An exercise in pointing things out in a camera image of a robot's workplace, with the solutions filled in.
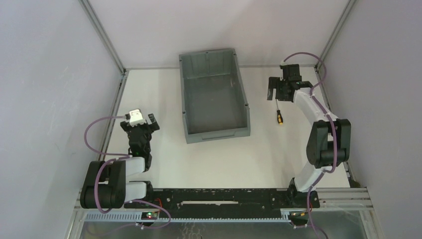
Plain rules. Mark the aluminium enclosure frame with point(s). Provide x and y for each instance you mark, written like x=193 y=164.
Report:
x=57 y=77

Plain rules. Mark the grey plastic storage bin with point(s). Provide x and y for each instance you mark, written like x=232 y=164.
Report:
x=214 y=102

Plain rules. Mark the black yellow screwdriver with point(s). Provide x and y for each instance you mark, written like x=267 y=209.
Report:
x=279 y=116

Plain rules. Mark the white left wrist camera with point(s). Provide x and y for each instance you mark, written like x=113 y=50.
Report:
x=135 y=117

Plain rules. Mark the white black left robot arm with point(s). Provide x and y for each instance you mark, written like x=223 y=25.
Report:
x=106 y=186

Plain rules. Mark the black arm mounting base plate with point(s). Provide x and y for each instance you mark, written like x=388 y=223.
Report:
x=200 y=204

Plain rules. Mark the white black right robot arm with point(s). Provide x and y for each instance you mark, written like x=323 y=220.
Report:
x=329 y=141

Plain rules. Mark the small lit circuit board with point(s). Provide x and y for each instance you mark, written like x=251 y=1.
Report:
x=150 y=215

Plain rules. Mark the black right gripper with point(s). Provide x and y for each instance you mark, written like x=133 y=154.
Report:
x=281 y=89

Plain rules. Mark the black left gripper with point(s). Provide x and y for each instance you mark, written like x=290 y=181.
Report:
x=140 y=126

